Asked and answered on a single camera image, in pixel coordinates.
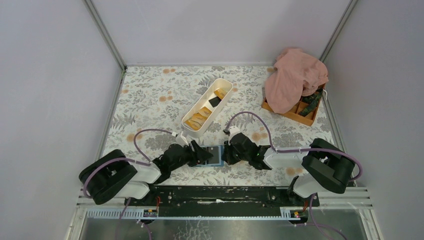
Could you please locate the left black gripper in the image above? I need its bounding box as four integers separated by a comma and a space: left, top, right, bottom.
169, 141, 214, 173

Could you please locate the tan credit card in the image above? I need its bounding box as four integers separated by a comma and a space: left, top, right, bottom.
190, 112, 208, 126

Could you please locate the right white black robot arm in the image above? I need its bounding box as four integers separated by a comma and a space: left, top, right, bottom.
222, 130, 356, 206

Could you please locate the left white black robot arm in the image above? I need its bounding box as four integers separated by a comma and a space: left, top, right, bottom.
78, 140, 220, 206

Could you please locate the white oblong plastic bin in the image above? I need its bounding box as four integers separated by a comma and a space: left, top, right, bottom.
181, 78, 234, 138

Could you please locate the black item in bin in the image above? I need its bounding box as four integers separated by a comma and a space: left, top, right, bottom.
208, 96, 222, 108

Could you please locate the floral patterned table mat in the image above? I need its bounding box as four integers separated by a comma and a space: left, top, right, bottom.
94, 65, 343, 187

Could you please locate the orange wooden divided tray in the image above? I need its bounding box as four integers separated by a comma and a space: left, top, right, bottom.
261, 83, 326, 126

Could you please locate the green camouflage item in tray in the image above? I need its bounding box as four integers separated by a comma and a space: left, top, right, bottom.
298, 88, 324, 117

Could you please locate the pink crumpled cloth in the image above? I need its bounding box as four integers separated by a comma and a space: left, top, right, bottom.
264, 47, 329, 114

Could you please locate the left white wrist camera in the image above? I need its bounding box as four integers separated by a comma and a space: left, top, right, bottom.
171, 131, 189, 147

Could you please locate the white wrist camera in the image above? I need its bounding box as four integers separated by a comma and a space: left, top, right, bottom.
171, 131, 189, 147
223, 125, 241, 136

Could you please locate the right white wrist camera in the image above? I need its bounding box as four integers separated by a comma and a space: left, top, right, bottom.
223, 125, 241, 136

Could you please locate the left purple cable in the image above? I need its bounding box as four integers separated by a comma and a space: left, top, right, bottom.
82, 129, 180, 240

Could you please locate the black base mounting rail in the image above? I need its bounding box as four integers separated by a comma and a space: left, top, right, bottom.
124, 185, 320, 213

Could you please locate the white slotted cable duct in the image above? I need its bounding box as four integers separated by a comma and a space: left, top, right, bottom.
86, 207, 302, 223

